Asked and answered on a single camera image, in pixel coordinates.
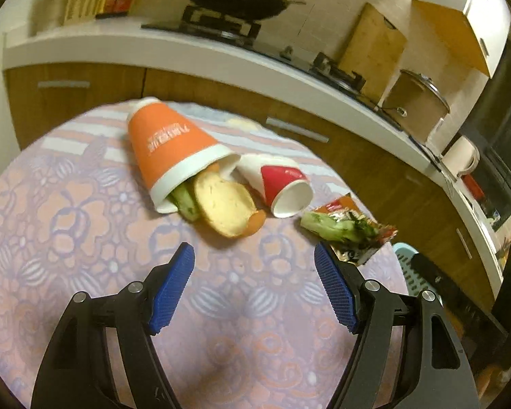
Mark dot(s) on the black glass gas stove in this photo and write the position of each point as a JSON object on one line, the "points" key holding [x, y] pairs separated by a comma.
{"points": [[247, 38]]}

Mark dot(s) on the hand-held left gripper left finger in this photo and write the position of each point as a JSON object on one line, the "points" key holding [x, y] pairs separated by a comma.
{"points": [[172, 289]]}

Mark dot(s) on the red paper cup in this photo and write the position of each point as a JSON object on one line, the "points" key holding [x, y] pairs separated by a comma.
{"points": [[281, 179]]}

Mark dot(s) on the dark window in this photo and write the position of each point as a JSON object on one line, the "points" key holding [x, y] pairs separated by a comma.
{"points": [[506, 136]]}

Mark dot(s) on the white electric kettle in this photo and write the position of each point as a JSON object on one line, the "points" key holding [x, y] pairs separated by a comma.
{"points": [[460, 157]]}

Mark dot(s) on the floral pink tablecloth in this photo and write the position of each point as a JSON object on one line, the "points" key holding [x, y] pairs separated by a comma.
{"points": [[89, 243]]}

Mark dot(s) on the red plastic tray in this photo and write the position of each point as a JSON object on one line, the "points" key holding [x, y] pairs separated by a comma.
{"points": [[475, 185]]}

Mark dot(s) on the yellow woven utensil holder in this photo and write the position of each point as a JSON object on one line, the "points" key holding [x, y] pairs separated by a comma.
{"points": [[83, 0]]}

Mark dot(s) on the bread piece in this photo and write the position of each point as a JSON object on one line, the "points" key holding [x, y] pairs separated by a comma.
{"points": [[225, 204]]}

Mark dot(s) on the foil snack wrapper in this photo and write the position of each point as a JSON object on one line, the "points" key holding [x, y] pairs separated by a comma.
{"points": [[345, 204]]}

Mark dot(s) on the green vegetable stalk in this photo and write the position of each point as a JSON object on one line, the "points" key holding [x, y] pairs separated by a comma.
{"points": [[185, 202]]}

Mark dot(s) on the orange paper cup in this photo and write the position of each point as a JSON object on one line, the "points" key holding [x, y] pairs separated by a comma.
{"points": [[170, 145]]}

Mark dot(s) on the wooden cutting board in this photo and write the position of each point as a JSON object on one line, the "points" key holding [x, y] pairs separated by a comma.
{"points": [[370, 47]]}

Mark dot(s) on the wooden base cabinet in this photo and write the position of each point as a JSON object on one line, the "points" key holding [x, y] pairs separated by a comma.
{"points": [[110, 85]]}

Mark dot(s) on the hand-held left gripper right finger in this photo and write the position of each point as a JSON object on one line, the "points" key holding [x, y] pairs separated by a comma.
{"points": [[336, 289]]}

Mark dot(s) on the light blue plastic basket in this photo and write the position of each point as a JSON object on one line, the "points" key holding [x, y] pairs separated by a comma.
{"points": [[402, 260]]}

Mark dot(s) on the brown rice cooker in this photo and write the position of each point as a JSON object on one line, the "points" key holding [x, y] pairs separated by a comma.
{"points": [[413, 106]]}

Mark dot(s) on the leafy green vegetable scrap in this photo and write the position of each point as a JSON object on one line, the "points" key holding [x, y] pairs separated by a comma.
{"points": [[328, 223]]}

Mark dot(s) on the white orange wall cabinet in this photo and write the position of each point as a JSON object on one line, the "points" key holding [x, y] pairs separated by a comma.
{"points": [[447, 30]]}

